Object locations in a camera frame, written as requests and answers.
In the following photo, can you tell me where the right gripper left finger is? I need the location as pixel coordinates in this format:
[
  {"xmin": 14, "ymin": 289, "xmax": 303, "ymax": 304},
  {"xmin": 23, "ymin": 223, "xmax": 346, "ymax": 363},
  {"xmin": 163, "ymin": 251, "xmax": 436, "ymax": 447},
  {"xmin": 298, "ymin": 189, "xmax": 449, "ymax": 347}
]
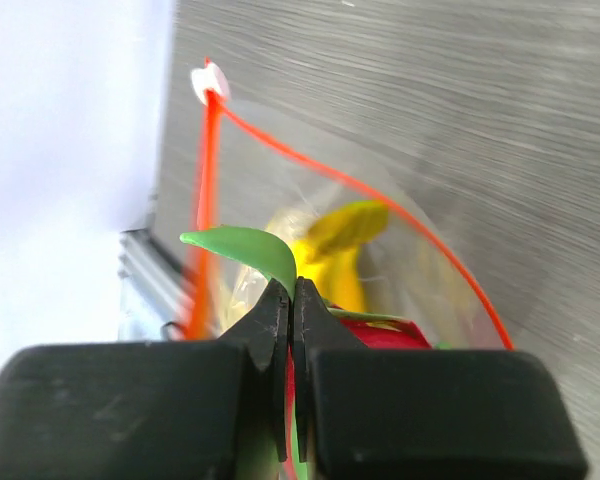
[{"xmin": 0, "ymin": 281, "xmax": 289, "ymax": 479}]

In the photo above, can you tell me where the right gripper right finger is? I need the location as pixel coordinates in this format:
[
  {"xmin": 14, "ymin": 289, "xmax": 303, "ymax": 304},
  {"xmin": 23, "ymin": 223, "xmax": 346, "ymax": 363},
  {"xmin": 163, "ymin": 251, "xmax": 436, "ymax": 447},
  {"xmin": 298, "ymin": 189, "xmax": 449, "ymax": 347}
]
[{"xmin": 292, "ymin": 278, "xmax": 589, "ymax": 479}]

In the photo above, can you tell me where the yellow fake banana bunch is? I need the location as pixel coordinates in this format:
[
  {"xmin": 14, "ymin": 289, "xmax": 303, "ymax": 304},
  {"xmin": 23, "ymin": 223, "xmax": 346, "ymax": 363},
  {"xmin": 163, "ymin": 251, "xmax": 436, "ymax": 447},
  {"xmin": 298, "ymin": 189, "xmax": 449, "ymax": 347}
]
[{"xmin": 266, "ymin": 200, "xmax": 389, "ymax": 313}]

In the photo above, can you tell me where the clear orange zip top bag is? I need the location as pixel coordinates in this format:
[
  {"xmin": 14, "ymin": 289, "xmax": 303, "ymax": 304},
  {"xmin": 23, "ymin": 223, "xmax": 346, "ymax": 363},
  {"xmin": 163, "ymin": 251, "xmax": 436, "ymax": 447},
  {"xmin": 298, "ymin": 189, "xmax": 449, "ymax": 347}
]
[{"xmin": 179, "ymin": 62, "xmax": 512, "ymax": 349}]

